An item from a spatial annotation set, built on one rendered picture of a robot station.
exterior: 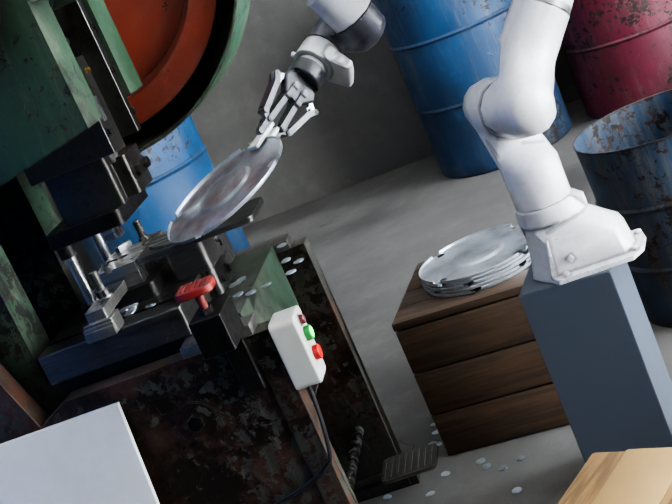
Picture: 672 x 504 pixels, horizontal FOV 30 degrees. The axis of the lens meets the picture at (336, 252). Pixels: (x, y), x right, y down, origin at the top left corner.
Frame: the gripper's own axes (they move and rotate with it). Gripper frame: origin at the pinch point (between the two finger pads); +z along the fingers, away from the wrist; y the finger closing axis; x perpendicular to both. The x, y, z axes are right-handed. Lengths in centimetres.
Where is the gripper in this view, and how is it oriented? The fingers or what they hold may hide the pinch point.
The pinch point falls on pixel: (264, 138)
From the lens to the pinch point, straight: 250.3
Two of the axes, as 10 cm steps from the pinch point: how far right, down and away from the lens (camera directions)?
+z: -4.4, 7.6, -4.8
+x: 6.1, -1.4, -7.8
